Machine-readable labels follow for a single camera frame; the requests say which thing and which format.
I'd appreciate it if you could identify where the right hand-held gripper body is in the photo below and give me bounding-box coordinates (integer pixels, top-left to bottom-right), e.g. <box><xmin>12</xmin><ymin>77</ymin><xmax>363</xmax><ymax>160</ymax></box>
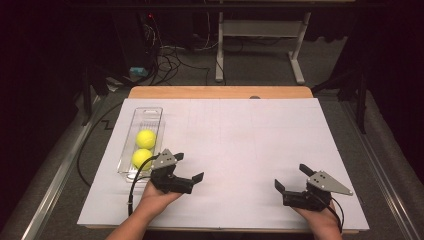
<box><xmin>282</xmin><ymin>170</ymin><xmax>354</xmax><ymax>212</ymax></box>

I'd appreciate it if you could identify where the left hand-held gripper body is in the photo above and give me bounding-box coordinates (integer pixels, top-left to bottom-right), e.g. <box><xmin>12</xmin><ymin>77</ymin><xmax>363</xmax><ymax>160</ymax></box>
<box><xmin>149</xmin><ymin>148</ymin><xmax>195</xmax><ymax>195</ymax></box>

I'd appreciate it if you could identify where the yellow tennis ball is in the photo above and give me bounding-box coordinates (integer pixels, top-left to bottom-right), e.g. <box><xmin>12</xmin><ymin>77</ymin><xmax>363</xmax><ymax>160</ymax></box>
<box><xmin>131</xmin><ymin>148</ymin><xmax>155</xmax><ymax>171</ymax></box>
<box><xmin>135</xmin><ymin>128</ymin><xmax>157</xmax><ymax>150</ymax></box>

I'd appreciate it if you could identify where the clear plastic container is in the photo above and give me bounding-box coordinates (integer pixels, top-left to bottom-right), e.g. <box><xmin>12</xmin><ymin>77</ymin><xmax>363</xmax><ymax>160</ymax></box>
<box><xmin>117</xmin><ymin>106</ymin><xmax>167</xmax><ymax>184</ymax></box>

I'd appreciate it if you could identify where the person's left hand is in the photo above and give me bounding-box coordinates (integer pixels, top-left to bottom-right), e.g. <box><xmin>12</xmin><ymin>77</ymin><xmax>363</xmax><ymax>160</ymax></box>
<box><xmin>139</xmin><ymin>181</ymin><xmax>184</xmax><ymax>215</ymax></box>

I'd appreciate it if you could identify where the person's right hand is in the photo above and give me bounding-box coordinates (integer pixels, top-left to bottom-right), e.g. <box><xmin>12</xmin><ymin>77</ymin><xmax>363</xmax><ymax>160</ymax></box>
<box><xmin>291</xmin><ymin>200</ymin><xmax>343</xmax><ymax>235</ymax></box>

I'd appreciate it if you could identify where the white table cover sheet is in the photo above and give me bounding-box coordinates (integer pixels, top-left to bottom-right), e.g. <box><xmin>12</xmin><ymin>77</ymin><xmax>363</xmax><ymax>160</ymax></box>
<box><xmin>77</xmin><ymin>97</ymin><xmax>370</xmax><ymax>232</ymax></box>

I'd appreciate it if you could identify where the black stand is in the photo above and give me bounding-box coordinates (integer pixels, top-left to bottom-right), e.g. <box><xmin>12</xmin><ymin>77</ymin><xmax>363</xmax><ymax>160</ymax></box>
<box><xmin>80</xmin><ymin>64</ymin><xmax>134</xmax><ymax>127</ymax></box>
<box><xmin>311</xmin><ymin>68</ymin><xmax>368</xmax><ymax>135</ymax></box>

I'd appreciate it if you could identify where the small blue box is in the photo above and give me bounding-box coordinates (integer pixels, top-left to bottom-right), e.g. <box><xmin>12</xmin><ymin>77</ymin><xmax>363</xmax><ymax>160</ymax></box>
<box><xmin>129</xmin><ymin>66</ymin><xmax>149</xmax><ymax>77</ymax></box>

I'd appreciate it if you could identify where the right hand-held gripper cable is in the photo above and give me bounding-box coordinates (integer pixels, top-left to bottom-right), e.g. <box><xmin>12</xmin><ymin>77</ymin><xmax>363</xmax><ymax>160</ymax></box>
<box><xmin>324</xmin><ymin>194</ymin><xmax>345</xmax><ymax>234</ymax></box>

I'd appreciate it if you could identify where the hand-held gripper cable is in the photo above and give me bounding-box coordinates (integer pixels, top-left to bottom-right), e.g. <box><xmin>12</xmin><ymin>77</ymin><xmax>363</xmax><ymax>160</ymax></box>
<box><xmin>324</xmin><ymin>194</ymin><xmax>345</xmax><ymax>234</ymax></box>
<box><xmin>127</xmin><ymin>154</ymin><xmax>162</xmax><ymax>217</ymax></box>

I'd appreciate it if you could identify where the left hand-held gripper cable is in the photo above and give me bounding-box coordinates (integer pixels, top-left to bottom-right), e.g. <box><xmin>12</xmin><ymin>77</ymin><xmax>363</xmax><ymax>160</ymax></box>
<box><xmin>127</xmin><ymin>154</ymin><xmax>162</xmax><ymax>217</ymax></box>

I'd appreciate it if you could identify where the aluminium floor rail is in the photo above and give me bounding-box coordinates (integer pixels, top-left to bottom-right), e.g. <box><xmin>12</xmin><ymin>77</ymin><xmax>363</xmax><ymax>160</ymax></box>
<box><xmin>339</xmin><ymin>99</ymin><xmax>424</xmax><ymax>240</ymax></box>
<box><xmin>19</xmin><ymin>96</ymin><xmax>108</xmax><ymax>240</ymax></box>

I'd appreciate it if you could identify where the long black floor cable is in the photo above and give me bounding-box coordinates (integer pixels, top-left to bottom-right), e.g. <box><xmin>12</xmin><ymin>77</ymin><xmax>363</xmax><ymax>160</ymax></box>
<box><xmin>76</xmin><ymin>101</ymin><xmax>125</xmax><ymax>188</ymax></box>

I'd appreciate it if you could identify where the bundle of black floor cables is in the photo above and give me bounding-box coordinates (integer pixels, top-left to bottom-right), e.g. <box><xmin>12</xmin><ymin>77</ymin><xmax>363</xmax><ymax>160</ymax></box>
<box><xmin>141</xmin><ymin>13</ymin><xmax>216</xmax><ymax>86</ymax></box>

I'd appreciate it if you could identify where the white metal desk frame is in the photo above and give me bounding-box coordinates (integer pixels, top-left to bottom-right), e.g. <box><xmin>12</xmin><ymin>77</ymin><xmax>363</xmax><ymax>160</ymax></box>
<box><xmin>214</xmin><ymin>9</ymin><xmax>313</xmax><ymax>85</ymax></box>

